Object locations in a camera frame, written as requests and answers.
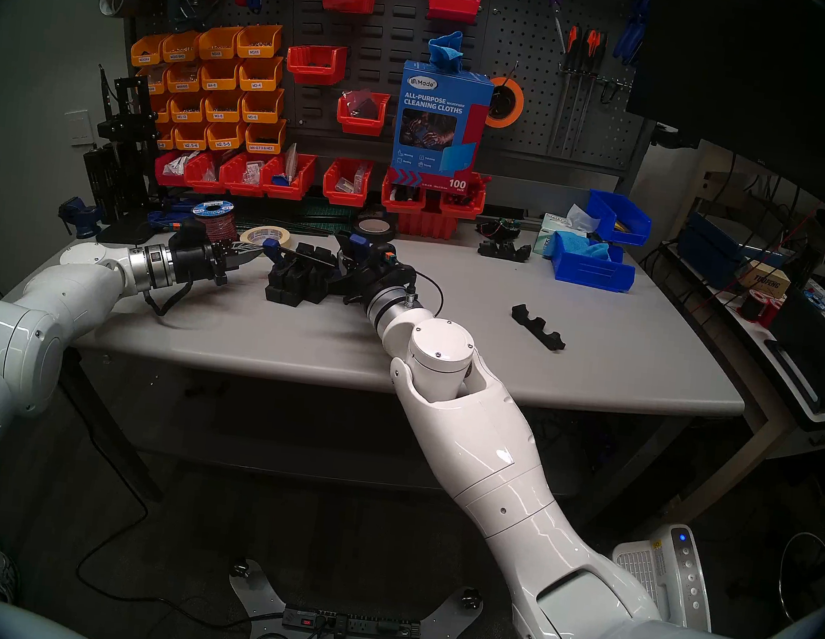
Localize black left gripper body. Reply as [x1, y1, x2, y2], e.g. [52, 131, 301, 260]
[166, 233, 233, 288]

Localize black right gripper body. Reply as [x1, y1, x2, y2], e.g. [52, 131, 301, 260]
[334, 252, 421, 312]

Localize blue black bar clamp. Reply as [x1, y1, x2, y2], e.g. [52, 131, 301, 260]
[260, 223, 374, 280]

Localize black 3D printed piece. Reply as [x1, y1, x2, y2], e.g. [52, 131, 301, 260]
[264, 240, 318, 309]
[303, 244, 353, 307]

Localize blue hand clamp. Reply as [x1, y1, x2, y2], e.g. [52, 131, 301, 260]
[148, 194, 199, 231]

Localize black printed clip block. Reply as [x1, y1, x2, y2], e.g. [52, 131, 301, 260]
[476, 236, 533, 264]

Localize beige masking tape roll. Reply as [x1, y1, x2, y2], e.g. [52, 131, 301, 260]
[239, 222, 292, 250]

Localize black tape roll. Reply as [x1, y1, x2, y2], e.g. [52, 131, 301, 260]
[351, 210, 399, 247]

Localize green cutting mat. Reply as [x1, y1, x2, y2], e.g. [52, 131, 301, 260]
[236, 191, 367, 239]

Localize stacked red storage bins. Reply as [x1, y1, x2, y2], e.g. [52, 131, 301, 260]
[396, 208, 465, 242]

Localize blue bench vise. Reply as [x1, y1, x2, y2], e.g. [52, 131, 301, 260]
[56, 195, 107, 241]

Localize black tool stand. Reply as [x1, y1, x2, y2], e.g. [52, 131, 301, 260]
[78, 66, 168, 223]

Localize blue cleaning cloths box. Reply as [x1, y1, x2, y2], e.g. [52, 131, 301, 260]
[388, 60, 496, 196]

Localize green white tissue box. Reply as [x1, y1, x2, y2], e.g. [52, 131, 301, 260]
[534, 200, 602, 263]

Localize blue cloth in bin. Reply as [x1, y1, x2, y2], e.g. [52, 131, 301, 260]
[555, 232, 612, 263]

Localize blue plastic storage bin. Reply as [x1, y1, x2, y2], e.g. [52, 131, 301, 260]
[548, 231, 640, 295]
[583, 189, 656, 248]

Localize orange tape roll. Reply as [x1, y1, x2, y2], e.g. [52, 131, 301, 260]
[485, 74, 527, 131]

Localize dark grey pegboard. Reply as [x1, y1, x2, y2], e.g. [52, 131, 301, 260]
[109, 0, 670, 198]

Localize blue cloth in box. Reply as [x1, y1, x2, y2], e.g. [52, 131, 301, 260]
[425, 28, 465, 75]

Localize orange black screwdriver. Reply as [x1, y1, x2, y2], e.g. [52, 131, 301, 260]
[583, 30, 610, 145]

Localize blue equipment case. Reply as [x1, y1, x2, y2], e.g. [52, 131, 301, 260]
[673, 210, 790, 294]

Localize white side desk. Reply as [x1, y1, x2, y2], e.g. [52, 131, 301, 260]
[629, 239, 825, 546]

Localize black power strip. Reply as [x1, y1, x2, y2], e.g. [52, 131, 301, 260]
[281, 604, 423, 639]

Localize small cardboard box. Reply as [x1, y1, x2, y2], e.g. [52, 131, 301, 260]
[734, 258, 793, 300]

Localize red thread spool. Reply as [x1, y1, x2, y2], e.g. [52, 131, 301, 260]
[738, 287, 782, 329]

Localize white air purifier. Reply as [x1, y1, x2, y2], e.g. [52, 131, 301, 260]
[605, 518, 722, 634]

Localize large black monitor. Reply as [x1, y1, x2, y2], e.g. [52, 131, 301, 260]
[615, 0, 825, 227]

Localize black flat device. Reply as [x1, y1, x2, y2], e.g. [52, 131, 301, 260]
[758, 287, 825, 418]

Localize red wire spool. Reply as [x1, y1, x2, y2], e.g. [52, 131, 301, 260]
[189, 197, 241, 244]

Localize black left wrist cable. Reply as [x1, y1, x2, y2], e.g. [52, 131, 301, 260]
[140, 273, 194, 320]

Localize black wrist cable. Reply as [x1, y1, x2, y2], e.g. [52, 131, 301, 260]
[140, 273, 194, 320]
[409, 270, 448, 319]

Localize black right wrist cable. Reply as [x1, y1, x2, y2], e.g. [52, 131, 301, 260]
[409, 270, 448, 319]

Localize black device with red wires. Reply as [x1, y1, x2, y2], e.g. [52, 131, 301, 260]
[476, 215, 519, 242]

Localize black printed notched bracket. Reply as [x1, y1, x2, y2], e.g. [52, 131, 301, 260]
[509, 302, 570, 352]

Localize black floor cable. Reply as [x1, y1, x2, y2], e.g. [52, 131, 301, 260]
[70, 428, 304, 639]

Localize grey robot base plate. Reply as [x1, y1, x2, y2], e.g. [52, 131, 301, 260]
[224, 558, 486, 639]

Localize blue handled pliers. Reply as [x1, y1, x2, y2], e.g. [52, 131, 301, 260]
[612, 0, 650, 67]

